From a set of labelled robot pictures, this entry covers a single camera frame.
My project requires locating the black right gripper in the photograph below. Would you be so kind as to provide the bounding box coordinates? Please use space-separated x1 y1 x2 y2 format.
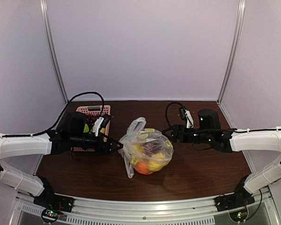
162 125 213 144

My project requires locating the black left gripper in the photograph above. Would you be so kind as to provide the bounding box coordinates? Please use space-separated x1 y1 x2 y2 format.
70 131 123 155

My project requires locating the clear plastic bag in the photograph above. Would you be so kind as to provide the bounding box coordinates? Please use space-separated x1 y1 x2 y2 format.
118 117 174 179

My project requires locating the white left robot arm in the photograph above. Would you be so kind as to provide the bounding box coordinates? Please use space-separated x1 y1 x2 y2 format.
0 112 123 208

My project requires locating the dark red fruit in bag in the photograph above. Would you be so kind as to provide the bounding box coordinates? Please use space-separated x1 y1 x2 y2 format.
143 141 161 155

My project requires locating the green bumpy fruit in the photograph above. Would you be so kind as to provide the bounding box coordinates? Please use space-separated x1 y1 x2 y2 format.
83 123 89 133

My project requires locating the orange fruit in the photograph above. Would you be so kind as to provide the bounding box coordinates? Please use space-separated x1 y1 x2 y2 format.
135 162 151 175

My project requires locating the yellow banana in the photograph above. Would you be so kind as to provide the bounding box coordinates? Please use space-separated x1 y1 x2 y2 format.
131 144 165 173

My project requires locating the pink perforated plastic basket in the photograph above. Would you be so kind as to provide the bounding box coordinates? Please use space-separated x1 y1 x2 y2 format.
74 105 111 152

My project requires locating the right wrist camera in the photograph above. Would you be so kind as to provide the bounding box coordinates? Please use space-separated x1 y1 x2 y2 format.
179 106 193 128

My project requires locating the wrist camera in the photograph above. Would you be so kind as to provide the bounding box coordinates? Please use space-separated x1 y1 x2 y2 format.
179 106 193 128
92 114 111 136

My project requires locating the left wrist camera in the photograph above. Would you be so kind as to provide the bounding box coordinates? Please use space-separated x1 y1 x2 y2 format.
92 114 111 136

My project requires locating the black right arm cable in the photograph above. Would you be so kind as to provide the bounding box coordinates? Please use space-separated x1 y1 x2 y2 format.
165 102 185 128

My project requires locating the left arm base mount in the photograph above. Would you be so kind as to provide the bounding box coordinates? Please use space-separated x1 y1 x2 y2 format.
31 194 74 224

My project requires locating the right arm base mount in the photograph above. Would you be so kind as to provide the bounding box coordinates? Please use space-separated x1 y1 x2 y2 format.
214 193 255 223

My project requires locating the aluminium corner post right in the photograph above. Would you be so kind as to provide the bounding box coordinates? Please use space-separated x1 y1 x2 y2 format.
216 0 246 104

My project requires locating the aluminium corner post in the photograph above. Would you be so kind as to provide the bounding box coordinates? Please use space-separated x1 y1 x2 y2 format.
39 0 68 104
216 0 246 104

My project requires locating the aluminium corner post left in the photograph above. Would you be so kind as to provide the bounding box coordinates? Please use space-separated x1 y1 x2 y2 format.
39 0 68 104

